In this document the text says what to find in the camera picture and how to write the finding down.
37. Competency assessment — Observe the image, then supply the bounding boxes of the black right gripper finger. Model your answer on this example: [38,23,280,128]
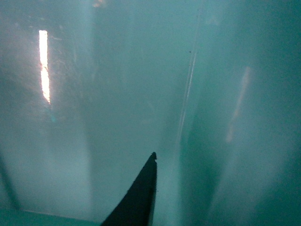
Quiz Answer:
[101,152,157,226]

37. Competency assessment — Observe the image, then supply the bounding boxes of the teal plastic tray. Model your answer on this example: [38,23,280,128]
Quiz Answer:
[0,0,301,226]

